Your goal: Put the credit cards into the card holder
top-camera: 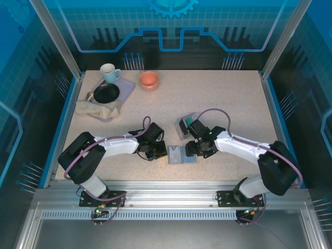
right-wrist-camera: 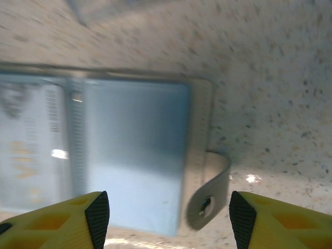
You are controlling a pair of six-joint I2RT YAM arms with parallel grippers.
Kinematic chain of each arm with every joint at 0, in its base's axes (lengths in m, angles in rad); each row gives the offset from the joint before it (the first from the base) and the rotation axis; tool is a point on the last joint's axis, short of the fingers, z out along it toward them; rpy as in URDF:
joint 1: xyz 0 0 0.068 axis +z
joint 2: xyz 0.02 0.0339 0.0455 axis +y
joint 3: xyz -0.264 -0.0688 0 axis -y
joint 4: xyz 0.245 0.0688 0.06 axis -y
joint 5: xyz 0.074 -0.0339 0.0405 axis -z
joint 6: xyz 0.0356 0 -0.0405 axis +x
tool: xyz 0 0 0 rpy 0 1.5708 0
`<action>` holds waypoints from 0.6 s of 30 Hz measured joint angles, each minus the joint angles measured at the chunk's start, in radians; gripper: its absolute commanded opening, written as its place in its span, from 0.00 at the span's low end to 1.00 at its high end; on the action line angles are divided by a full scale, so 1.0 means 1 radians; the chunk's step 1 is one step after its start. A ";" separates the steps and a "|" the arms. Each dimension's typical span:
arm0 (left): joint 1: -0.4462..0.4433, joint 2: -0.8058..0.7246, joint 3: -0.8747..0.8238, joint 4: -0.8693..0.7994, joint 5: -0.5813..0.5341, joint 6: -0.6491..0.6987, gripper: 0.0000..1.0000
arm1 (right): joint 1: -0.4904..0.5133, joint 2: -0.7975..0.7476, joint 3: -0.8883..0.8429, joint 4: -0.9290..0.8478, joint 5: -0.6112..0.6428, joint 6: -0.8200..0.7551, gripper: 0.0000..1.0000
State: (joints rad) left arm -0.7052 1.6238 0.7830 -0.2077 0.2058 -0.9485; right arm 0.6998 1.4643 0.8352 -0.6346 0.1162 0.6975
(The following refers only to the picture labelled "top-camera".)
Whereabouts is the silver plastic card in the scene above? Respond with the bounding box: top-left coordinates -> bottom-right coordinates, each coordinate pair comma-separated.
168,146 -> 183,164

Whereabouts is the clear plastic card box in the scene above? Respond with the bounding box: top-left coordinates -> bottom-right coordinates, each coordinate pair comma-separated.
174,112 -> 202,141

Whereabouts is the black plastic card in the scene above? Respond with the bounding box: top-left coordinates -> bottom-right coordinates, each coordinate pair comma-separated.
179,120 -> 191,137

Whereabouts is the purple plastic tray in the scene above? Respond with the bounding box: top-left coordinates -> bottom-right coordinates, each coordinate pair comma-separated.
85,77 -> 136,123

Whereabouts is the orange bowl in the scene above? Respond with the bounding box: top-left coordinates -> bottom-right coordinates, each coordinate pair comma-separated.
139,71 -> 159,91

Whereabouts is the beige cloth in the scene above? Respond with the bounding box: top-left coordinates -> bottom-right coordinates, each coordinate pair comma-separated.
75,100 -> 122,119

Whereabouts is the black plate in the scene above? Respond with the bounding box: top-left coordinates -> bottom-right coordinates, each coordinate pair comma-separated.
93,82 -> 121,104

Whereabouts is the pale blue mug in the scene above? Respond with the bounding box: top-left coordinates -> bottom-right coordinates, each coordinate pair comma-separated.
100,63 -> 122,84

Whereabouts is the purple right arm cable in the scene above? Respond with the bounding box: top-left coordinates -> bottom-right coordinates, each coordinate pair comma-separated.
197,108 -> 304,226

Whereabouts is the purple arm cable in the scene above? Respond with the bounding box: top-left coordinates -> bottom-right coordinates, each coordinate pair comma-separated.
63,116 -> 151,226
197,108 -> 304,226

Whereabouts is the aluminium mounting rail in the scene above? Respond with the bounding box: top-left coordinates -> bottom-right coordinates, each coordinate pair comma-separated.
32,180 -> 311,210

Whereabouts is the slotted aluminium cable duct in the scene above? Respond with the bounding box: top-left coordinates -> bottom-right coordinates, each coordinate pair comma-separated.
41,210 -> 238,220

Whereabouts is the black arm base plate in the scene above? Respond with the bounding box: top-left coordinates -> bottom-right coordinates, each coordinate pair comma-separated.
216,190 -> 263,208
79,190 -> 125,208

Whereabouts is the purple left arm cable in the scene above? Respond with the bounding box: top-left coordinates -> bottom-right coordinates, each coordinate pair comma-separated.
63,116 -> 151,226

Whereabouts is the aluminium side rail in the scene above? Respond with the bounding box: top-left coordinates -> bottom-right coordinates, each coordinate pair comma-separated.
258,72 -> 298,188
43,74 -> 85,188

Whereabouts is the aluminium frame post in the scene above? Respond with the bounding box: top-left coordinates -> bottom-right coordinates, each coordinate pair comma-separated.
260,0 -> 313,80
29,0 -> 86,81

